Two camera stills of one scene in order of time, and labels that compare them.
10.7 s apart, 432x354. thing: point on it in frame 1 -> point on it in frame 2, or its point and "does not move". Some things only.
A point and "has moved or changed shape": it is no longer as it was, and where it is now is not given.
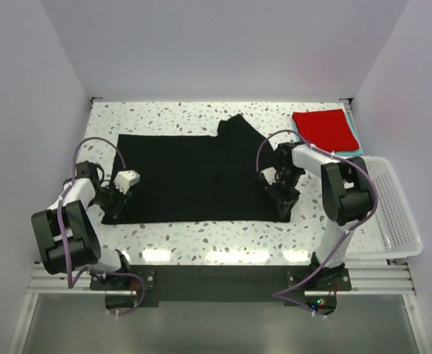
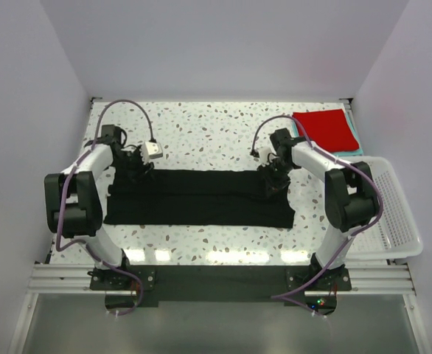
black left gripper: x=116 y=211 -> x=138 y=175
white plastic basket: x=392 y=230 does not move
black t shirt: x=185 y=178 has moved or changed shape
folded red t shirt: x=327 y=129 does not move
